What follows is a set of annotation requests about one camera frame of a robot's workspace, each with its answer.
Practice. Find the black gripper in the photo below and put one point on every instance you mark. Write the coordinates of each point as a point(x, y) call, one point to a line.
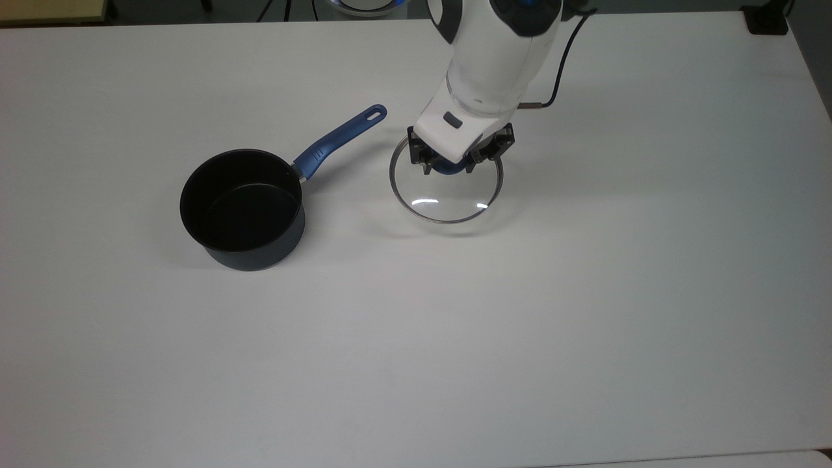
point(497, 142)

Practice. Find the glass lid with blue knob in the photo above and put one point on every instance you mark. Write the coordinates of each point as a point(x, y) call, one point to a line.
point(448, 195)

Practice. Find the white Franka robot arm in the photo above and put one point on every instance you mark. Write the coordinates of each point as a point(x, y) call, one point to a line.
point(494, 58)

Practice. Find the round robot base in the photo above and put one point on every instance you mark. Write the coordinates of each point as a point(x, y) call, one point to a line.
point(367, 6)

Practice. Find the black table clamp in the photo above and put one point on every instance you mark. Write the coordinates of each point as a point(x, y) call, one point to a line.
point(766, 21)

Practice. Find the wooden board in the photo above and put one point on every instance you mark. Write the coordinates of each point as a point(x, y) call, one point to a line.
point(45, 10)

